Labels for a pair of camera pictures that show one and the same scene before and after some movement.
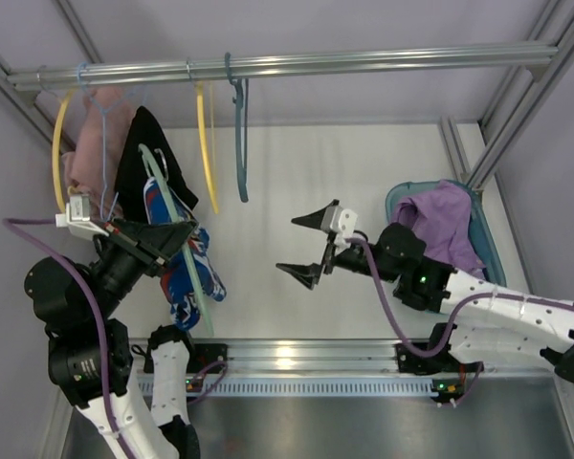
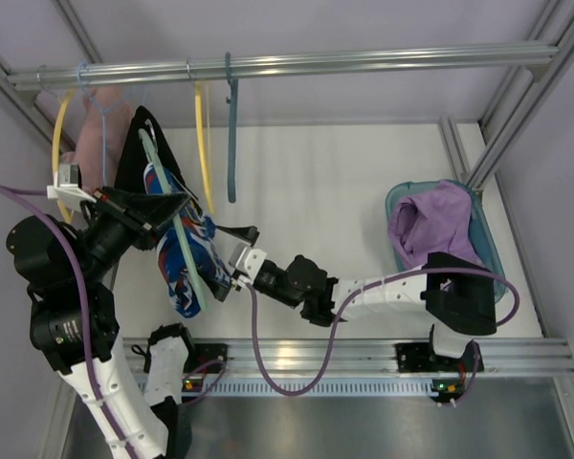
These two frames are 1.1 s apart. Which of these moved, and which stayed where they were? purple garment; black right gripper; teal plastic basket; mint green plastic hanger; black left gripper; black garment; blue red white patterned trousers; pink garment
Moved: black left gripper; black right gripper; mint green plastic hanger; blue red white patterned trousers
Stayed: black garment; purple garment; pink garment; teal plastic basket
